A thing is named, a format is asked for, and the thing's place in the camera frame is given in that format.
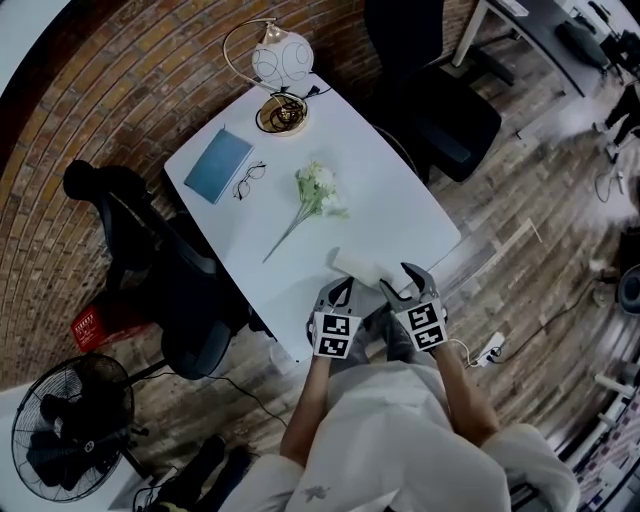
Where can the light wooden stick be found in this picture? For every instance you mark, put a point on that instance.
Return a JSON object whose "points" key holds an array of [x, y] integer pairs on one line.
{"points": [[535, 231]]}

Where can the white flat box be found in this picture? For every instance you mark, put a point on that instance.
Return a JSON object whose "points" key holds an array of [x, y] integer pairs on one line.
{"points": [[515, 6]]}

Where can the black swivel chair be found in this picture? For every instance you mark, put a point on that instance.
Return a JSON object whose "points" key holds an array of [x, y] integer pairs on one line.
{"points": [[631, 280]]}

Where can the person's left forearm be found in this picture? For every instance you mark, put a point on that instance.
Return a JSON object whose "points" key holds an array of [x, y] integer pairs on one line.
{"points": [[306, 415]]}

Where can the white artificial flower bouquet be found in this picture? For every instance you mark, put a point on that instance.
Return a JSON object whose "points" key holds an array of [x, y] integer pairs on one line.
{"points": [[320, 190]]}

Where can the black office chair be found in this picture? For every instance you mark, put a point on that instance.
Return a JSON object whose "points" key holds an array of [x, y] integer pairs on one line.
{"points": [[135, 225], [430, 120]]}

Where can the black round bag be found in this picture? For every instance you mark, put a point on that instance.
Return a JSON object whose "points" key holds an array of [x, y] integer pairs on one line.
{"points": [[582, 44]]}

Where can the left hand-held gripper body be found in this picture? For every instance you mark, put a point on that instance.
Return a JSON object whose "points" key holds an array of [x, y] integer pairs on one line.
{"points": [[332, 335]]}

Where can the person's white shirt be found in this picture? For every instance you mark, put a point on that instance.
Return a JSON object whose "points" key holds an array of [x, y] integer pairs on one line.
{"points": [[400, 440]]}

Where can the black pedestal fan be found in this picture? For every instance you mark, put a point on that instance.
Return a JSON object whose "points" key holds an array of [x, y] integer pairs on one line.
{"points": [[30, 400]]}

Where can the small white power strip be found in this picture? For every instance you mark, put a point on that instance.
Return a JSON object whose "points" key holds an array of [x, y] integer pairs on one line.
{"points": [[620, 182]]}

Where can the person's right forearm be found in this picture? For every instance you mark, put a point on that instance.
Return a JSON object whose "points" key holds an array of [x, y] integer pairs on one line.
{"points": [[467, 400]]}

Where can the gold lamp with globe shade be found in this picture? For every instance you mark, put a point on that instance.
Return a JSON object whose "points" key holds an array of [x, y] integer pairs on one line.
{"points": [[282, 60]]}

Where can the dark desk with white legs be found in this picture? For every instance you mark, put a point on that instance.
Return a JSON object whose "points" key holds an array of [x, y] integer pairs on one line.
{"points": [[545, 35]]}

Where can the white metal rack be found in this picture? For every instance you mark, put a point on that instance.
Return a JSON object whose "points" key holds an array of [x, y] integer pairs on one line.
{"points": [[617, 400]]}

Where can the thin-framed eyeglasses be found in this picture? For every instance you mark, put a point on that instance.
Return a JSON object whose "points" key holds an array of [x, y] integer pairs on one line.
{"points": [[249, 181]]}

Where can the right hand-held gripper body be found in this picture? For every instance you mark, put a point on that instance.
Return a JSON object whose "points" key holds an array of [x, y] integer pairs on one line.
{"points": [[422, 325]]}

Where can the blue notebook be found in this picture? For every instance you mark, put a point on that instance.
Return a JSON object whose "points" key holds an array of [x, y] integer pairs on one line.
{"points": [[219, 164]]}

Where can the red plastic crate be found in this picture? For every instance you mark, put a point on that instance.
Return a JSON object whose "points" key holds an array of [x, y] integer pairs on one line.
{"points": [[92, 327]]}

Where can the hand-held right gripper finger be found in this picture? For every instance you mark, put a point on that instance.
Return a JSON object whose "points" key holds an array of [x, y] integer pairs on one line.
{"points": [[427, 286], [396, 301]]}

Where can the white folding table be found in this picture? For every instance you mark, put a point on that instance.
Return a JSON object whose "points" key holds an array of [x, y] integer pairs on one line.
{"points": [[390, 200]]}

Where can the person's grey trousers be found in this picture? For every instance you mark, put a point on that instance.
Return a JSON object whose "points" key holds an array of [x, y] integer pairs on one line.
{"points": [[400, 335]]}

